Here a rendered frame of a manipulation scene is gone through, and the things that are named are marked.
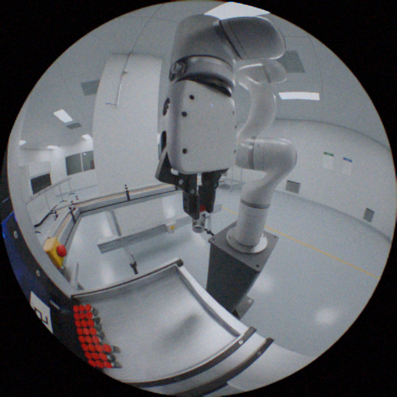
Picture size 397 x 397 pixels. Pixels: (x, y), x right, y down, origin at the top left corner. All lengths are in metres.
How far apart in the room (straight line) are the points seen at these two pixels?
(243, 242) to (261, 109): 0.50
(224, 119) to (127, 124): 1.56
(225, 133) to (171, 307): 0.37
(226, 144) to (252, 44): 0.13
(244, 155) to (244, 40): 0.32
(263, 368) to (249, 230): 0.45
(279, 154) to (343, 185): 4.82
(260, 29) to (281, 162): 0.32
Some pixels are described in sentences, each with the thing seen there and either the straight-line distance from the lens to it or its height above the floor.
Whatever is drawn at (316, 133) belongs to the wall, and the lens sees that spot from 5.08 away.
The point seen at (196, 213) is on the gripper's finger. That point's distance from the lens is 0.16.
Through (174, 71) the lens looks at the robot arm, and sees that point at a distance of 0.15.
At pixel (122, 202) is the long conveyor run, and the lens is 1.03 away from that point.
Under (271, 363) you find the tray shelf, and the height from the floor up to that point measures 0.88.
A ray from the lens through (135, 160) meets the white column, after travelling 1.60.
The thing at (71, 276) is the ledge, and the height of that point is 0.88.
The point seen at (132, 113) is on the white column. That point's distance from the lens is 1.72.
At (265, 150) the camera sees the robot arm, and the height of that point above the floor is 1.23.
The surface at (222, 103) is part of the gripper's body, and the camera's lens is 0.15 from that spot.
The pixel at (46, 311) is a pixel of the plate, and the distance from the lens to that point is 0.37.
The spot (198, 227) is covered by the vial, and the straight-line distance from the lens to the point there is 0.19.
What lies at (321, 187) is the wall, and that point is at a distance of 4.98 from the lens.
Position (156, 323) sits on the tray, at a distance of 0.34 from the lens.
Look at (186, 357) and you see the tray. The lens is 0.32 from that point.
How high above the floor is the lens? 1.20
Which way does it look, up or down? 21 degrees down
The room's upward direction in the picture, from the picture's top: straight up
